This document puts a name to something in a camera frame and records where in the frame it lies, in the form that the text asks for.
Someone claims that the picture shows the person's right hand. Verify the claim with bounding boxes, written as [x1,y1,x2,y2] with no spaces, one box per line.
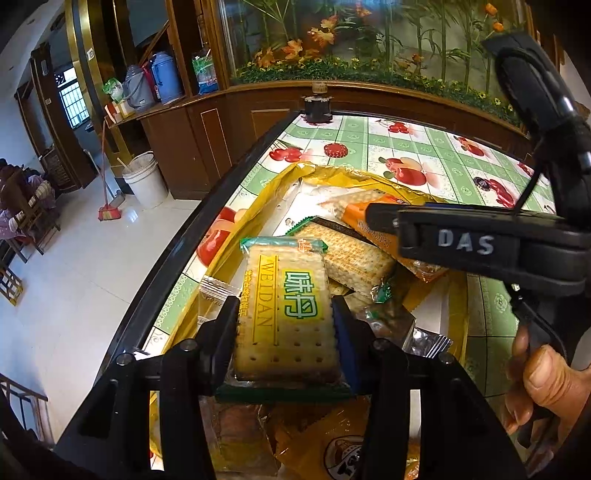
[501,325,591,437]

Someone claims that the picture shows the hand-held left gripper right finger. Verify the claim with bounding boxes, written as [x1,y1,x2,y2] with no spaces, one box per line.
[330,295,529,480]

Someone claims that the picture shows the yellow cardboard box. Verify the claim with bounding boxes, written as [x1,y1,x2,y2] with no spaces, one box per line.
[148,164,472,480]

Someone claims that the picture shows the white crimped wrapper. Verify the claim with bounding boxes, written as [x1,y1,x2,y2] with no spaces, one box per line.
[198,276,241,324]

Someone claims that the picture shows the white plastic bucket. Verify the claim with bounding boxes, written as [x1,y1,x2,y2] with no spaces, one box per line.
[121,151,169,209]

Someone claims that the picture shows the wooden partition cabinet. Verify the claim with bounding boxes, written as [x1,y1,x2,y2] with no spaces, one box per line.
[139,0,536,201]

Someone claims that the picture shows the large orange snack packet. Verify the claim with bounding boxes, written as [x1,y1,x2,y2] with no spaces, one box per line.
[274,406,421,480]

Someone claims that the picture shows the red broom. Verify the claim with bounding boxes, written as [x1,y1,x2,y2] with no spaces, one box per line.
[95,124,125,222]

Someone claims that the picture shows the clear packet brown cake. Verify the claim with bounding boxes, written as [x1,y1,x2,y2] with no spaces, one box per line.
[203,397,278,476]

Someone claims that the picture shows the blue thermos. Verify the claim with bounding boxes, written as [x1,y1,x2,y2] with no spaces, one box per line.
[150,52,185,103]

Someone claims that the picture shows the grey blue kettle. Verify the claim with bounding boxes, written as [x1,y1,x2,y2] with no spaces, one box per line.
[122,65,155,109]

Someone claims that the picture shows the silver crimped wrapper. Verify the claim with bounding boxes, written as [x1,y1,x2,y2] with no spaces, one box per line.
[402,328,453,361]

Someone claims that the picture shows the wooden chair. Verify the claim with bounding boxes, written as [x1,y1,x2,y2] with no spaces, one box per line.
[0,194,61,264]
[0,265,24,305]

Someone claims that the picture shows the fruit print tablecloth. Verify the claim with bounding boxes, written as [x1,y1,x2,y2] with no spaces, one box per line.
[139,111,559,480]

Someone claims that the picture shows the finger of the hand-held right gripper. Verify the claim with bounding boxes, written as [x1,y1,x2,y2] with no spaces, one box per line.
[365,203,435,236]
[398,210,555,289]

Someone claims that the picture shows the small clear green edged packet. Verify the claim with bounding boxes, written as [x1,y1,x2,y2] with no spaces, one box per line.
[355,284,416,352]

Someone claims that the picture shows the wooden stair railing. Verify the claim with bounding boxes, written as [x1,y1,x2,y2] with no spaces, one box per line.
[0,371,49,444]

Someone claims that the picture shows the gold door frame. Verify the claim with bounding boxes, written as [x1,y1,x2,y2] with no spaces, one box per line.
[65,0,127,153]

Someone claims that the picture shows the small dark jar with lid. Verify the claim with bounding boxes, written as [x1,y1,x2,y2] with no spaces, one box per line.
[300,80,335,124]

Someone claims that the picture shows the green edged cracker packet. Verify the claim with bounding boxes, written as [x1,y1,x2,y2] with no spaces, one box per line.
[285,216,399,298]

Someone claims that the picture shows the orange label cracker packet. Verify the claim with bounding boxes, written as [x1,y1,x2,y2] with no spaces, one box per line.
[318,188,451,283]

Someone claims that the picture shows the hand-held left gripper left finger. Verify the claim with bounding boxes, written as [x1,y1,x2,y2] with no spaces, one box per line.
[78,295,241,480]

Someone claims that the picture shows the green label cracker packet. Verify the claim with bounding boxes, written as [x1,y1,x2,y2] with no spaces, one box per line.
[215,235,354,402]

